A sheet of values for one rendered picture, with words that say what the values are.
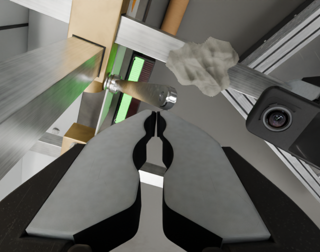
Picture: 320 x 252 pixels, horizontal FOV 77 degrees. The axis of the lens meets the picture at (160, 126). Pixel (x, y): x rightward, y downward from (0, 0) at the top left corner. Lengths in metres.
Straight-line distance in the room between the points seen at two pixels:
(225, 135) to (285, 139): 1.20
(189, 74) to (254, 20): 0.96
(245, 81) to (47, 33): 0.44
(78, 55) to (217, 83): 0.15
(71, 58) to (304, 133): 0.20
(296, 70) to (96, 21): 0.97
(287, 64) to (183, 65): 0.86
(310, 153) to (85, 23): 0.25
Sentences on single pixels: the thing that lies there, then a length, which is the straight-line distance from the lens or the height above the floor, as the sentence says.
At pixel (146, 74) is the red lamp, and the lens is 0.43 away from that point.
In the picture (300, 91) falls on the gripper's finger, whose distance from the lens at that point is 0.31.
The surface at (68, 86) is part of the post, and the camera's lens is 0.17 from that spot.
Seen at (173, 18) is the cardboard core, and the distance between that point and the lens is 1.04.
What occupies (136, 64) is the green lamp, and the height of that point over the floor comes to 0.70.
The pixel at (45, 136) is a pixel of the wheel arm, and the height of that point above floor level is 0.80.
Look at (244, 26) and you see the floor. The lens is 1.19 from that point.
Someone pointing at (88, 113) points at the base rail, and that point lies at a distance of 0.49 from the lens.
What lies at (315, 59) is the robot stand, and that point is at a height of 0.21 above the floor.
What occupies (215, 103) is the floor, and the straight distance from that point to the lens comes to 1.26.
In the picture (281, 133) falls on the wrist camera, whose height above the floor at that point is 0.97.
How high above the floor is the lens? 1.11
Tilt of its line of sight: 59 degrees down
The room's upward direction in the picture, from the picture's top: 179 degrees counter-clockwise
